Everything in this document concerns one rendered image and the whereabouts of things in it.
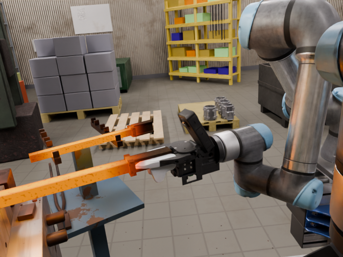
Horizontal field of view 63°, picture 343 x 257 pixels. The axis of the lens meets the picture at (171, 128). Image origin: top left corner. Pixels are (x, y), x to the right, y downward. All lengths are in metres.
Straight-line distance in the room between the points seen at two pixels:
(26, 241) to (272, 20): 0.70
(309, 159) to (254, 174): 0.14
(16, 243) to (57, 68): 4.30
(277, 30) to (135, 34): 7.70
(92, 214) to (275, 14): 0.86
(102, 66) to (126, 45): 3.75
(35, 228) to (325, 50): 0.59
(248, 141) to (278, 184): 0.12
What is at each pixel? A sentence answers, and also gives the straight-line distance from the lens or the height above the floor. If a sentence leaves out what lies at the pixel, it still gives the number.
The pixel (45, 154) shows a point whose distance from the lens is 0.97.
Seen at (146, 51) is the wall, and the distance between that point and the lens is 8.35.
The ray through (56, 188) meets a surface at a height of 1.00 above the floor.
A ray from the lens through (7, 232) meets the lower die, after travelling 0.66.
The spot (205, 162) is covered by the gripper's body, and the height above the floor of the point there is 0.96.
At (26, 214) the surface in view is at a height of 0.93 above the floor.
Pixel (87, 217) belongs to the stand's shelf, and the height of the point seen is 0.67.
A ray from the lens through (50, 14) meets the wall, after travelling 8.76.
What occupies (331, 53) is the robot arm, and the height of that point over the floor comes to 1.24.
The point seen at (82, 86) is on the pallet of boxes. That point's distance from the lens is 4.78.
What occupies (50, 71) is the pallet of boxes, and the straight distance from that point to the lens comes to 4.86.
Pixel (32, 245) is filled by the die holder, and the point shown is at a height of 0.91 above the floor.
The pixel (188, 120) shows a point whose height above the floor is 1.09.
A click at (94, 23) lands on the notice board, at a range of 8.45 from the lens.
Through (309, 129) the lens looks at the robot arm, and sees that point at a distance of 0.69.
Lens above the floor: 1.27
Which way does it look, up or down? 19 degrees down
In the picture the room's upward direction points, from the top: 5 degrees counter-clockwise
